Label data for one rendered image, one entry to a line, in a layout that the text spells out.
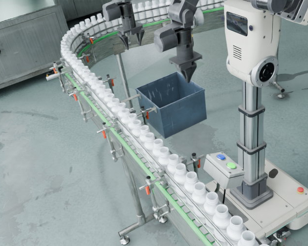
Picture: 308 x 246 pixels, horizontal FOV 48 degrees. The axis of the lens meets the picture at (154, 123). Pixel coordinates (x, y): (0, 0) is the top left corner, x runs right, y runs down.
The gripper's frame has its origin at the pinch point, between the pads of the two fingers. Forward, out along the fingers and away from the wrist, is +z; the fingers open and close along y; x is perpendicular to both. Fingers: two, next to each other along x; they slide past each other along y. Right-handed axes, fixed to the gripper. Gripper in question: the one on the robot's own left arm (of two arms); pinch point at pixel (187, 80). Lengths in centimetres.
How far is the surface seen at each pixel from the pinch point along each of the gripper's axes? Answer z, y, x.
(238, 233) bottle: 27, -14, -45
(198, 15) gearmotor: 37, 100, 144
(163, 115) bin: 51, 14, 54
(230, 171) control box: 28.3, 0.8, -22.5
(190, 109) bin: 54, 32, 54
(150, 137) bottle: 26.5, -13.8, 11.3
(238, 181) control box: 33.7, 3.4, -24.0
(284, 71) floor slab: 136, 217, 157
